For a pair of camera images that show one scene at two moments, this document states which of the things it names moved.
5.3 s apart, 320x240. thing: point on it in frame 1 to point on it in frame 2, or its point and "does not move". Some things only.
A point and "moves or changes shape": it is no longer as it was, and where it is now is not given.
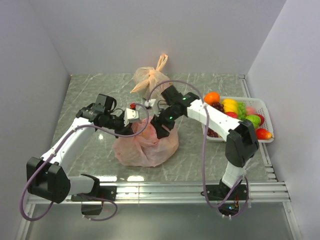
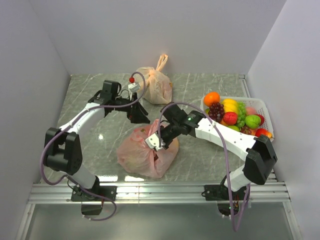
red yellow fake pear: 263,134 does not move
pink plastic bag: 146,149 moves or changes shape
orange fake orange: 212,97 does not move
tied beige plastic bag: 150,80 does not move
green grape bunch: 241,110 does not move
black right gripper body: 167,117 to 169,133
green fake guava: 255,119 does not move
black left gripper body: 116,123 to 120,101
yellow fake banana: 230,105 does not move
